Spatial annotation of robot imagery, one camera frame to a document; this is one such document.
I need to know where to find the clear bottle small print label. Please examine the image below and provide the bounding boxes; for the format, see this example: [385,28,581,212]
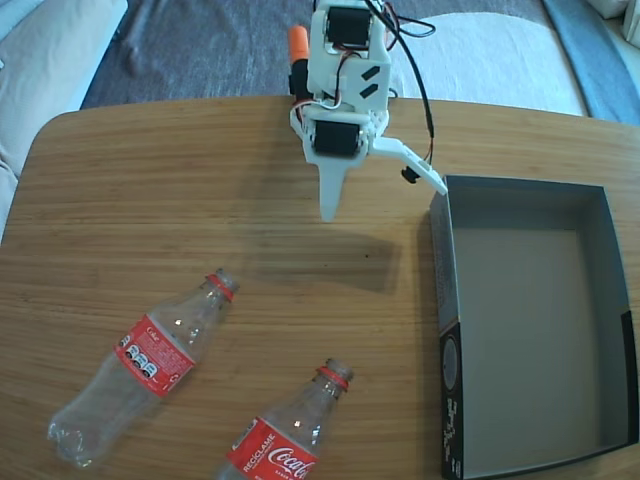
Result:
[47,268,241,469]

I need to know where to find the clear bottle white logo label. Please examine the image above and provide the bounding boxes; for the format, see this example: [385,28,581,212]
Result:
[214,357,356,480]

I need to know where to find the grey cardboard box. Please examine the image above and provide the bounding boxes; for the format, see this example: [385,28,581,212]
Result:
[428,173,640,480]

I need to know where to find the orange and black clamp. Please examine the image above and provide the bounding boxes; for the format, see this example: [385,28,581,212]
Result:
[287,24,315,101]

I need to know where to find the grey rug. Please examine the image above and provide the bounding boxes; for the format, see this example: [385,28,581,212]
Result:
[79,0,586,109]

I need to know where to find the white cloth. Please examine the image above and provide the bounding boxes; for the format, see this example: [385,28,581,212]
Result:
[387,12,586,117]

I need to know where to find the blue grey cloth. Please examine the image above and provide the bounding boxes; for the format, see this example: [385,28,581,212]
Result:
[542,0,640,126]

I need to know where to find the beige sofa cushion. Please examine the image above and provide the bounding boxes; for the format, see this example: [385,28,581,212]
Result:
[0,0,130,179]

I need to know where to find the white upholstered furniture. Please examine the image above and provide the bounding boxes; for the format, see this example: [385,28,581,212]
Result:
[587,0,640,46]

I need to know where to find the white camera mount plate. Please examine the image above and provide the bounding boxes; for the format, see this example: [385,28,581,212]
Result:
[368,135,449,195]

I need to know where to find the black cable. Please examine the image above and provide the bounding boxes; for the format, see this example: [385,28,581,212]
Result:
[367,0,437,166]

